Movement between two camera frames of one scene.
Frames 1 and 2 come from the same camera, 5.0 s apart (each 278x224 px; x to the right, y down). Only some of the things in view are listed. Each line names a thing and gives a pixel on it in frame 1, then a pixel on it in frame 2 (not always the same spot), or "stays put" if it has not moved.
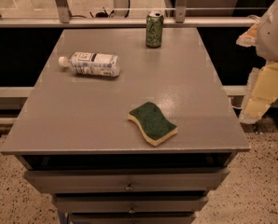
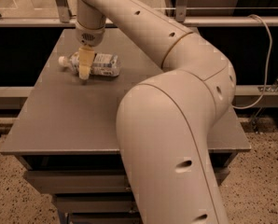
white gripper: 273,36 → 90,36
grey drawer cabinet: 74,140 stays put
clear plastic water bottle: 92,63 stays put
